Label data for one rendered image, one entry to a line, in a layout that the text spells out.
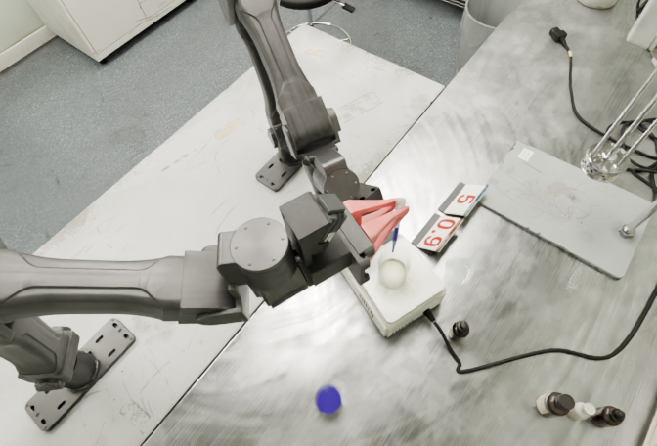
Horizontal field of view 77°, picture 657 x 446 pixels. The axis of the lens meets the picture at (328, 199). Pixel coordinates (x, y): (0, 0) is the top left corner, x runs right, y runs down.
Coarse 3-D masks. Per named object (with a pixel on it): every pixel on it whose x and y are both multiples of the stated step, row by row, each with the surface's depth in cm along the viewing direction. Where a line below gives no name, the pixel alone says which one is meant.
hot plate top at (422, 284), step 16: (400, 240) 76; (416, 256) 74; (368, 272) 73; (416, 272) 73; (432, 272) 73; (368, 288) 72; (416, 288) 71; (432, 288) 71; (384, 304) 70; (400, 304) 70; (416, 304) 70; (384, 320) 70
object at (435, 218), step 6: (432, 216) 88; (438, 216) 88; (444, 216) 87; (426, 222) 87; (432, 222) 87; (426, 228) 86; (432, 228) 86; (456, 228) 82; (420, 234) 86; (426, 234) 86; (414, 240) 85; (420, 240) 85; (420, 246) 84; (426, 252) 84
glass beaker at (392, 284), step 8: (384, 248) 67; (400, 248) 68; (408, 248) 68; (384, 256) 70; (392, 256) 71; (400, 256) 70; (408, 256) 67; (408, 264) 68; (408, 272) 66; (384, 280) 68; (392, 280) 67; (400, 280) 67; (384, 288) 71; (392, 288) 70; (400, 288) 71
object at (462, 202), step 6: (468, 186) 90; (474, 186) 89; (480, 186) 88; (462, 192) 90; (468, 192) 88; (474, 192) 87; (462, 198) 88; (468, 198) 87; (474, 198) 86; (456, 204) 87; (462, 204) 86; (468, 204) 85; (450, 210) 87; (456, 210) 86; (462, 210) 85
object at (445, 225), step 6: (438, 222) 86; (444, 222) 85; (450, 222) 84; (456, 222) 83; (438, 228) 85; (444, 228) 84; (450, 228) 83; (432, 234) 84; (438, 234) 83; (444, 234) 82; (426, 240) 84; (432, 240) 83; (438, 240) 82; (426, 246) 82; (432, 246) 81
